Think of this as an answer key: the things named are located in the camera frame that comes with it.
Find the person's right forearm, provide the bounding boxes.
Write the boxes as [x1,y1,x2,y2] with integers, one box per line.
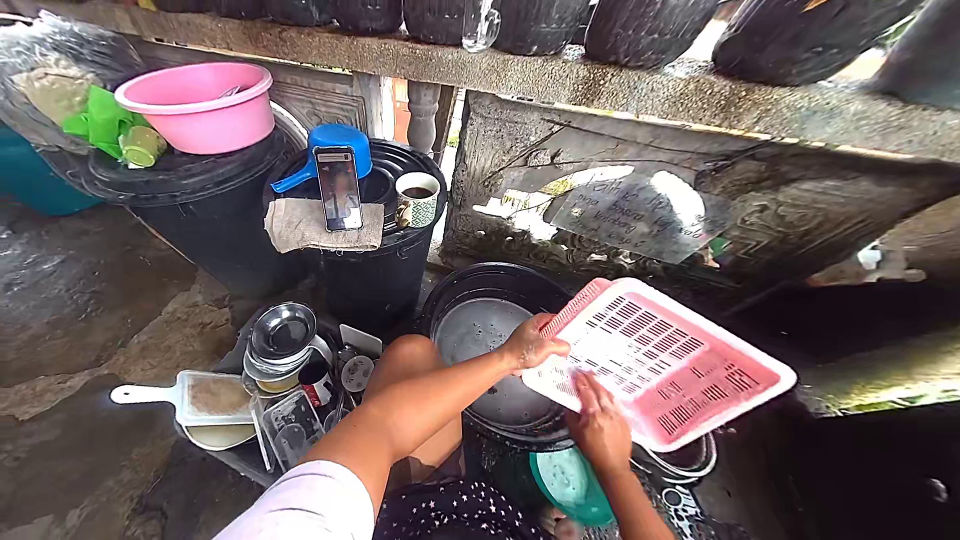
[600,468,678,540]

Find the person's body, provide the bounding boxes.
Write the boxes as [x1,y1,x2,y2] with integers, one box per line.
[213,460,582,540]

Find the person's left hand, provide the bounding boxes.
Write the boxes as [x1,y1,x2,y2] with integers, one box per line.
[501,312,573,377]

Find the cream round plate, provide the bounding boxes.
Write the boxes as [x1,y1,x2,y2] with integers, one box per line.
[182,423,258,453]

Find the stack of white plates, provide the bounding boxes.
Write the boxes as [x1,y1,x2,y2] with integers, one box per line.
[242,334,333,396]

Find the person's left forearm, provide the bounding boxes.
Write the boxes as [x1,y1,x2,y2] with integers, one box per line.
[300,349,516,502]

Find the grey low table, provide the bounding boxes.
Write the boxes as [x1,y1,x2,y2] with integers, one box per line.
[174,303,387,490]

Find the clear plastic bag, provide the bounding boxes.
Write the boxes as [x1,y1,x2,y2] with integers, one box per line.
[0,9,147,177]

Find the clear glass mug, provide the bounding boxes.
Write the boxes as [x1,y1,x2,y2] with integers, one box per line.
[461,0,502,54]

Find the smartphone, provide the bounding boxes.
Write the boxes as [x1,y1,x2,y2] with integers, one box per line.
[314,146,365,232]

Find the translucent rectangular food container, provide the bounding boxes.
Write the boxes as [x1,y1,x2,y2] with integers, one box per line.
[177,370,256,427]

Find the large black round basin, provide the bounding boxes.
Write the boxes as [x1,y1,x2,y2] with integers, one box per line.
[420,261,594,453]

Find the grey turned baluster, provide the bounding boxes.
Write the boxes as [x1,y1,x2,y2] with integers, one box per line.
[407,80,443,157]

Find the pink rectangular plastic basket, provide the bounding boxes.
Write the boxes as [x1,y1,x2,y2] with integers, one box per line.
[521,277,798,453]

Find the clear rectangular plastic container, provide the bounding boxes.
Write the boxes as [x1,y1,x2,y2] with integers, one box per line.
[259,386,326,472]

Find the green patterned white mug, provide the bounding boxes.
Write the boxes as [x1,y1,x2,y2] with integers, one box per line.
[394,171,442,230]

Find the teal plastic tub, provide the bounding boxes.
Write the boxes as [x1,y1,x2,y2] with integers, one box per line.
[0,123,104,218]

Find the white cutting board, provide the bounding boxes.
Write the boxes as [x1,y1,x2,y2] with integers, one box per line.
[110,369,255,427]

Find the blue plastic dipper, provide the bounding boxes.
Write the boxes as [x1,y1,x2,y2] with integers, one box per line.
[270,123,374,195]

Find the bright green plastic bag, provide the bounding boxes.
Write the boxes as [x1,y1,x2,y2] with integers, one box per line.
[61,84,151,163]

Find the beige folded cloth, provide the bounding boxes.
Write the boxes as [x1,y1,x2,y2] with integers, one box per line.
[264,197,386,255]

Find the row of black pots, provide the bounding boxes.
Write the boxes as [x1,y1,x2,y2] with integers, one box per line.
[146,0,960,110]

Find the large black lidded bin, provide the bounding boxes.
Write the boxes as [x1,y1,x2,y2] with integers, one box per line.
[82,101,316,300]

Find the carved grey panel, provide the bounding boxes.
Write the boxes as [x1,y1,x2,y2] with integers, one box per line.
[441,90,960,315]

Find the dark red white-printed cup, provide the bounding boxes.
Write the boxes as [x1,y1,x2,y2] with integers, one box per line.
[297,360,334,409]

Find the black round bowl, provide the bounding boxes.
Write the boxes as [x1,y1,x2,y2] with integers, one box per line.
[249,302,318,362]

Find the person's legs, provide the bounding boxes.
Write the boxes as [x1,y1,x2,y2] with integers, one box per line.
[363,333,465,485]

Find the teal green plastic basin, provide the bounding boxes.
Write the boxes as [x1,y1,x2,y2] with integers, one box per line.
[529,445,618,528]

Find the person's right hand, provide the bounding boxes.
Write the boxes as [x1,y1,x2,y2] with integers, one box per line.
[564,368,634,478]

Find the clear handwritten sign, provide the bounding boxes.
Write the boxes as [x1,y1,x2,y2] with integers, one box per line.
[551,172,730,265]

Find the smaller black lidded bin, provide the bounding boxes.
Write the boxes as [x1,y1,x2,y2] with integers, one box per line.
[262,138,449,333]

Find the light green cup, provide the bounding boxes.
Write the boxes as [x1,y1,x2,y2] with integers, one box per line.
[120,125,168,169]

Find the concrete ledge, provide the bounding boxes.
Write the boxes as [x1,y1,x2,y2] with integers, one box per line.
[45,0,960,165]

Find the pink round plastic basin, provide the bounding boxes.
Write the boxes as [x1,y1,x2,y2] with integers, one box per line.
[114,61,276,156]

